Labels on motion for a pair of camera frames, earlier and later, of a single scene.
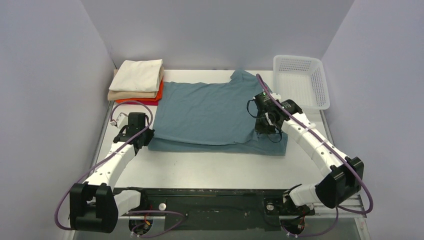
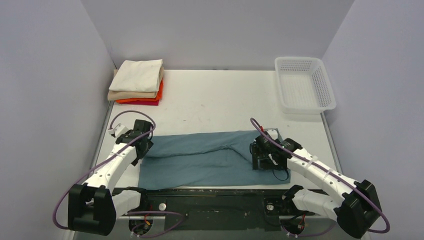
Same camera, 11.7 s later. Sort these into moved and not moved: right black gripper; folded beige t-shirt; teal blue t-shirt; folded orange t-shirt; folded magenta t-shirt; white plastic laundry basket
Moved: teal blue t-shirt; right black gripper
Not moved: folded beige t-shirt; white plastic laundry basket; folded magenta t-shirt; folded orange t-shirt
